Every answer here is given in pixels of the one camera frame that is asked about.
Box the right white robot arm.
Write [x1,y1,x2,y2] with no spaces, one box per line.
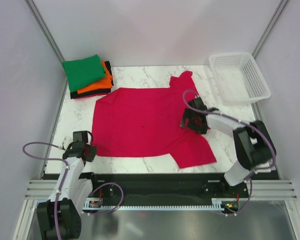
[180,107,276,197]

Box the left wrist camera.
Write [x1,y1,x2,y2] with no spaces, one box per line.
[62,130,91,150]

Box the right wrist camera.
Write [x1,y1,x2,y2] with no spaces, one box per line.
[188,97,208,114]

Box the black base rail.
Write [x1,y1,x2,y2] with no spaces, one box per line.
[77,171,281,207]

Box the purple cable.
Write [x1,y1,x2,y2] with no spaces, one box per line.
[22,131,95,240]
[183,90,277,217]

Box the right aluminium frame post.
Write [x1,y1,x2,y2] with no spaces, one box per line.
[251,0,290,59]

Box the folded green t-shirt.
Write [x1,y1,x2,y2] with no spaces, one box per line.
[62,54,106,92]

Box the white plastic basket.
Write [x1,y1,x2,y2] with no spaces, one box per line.
[208,52,271,106]

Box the folded orange t-shirt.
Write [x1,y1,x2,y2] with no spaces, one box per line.
[77,61,114,94]

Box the aluminium frame post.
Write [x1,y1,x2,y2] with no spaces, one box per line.
[251,0,290,59]
[24,0,65,63]

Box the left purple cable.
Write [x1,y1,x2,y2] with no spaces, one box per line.
[22,131,95,240]

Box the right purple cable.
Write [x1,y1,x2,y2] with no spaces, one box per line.
[183,90,277,217]

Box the folded black t-shirt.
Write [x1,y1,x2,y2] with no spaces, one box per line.
[69,60,115,100]

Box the white slotted cable duct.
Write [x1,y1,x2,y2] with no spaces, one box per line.
[82,199,239,212]

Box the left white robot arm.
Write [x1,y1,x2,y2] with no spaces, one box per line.
[36,143,100,240]

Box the left aluminium frame post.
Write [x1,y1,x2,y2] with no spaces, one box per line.
[24,0,65,63]

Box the red t-shirt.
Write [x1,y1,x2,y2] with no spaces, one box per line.
[92,71,217,169]

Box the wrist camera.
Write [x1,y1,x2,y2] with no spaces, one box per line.
[62,130,91,150]
[188,97,208,114]

